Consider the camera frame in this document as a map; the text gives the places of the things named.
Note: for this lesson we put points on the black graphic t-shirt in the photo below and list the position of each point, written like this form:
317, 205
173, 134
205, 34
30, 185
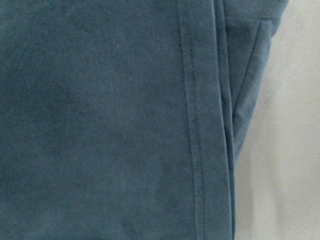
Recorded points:
124, 119

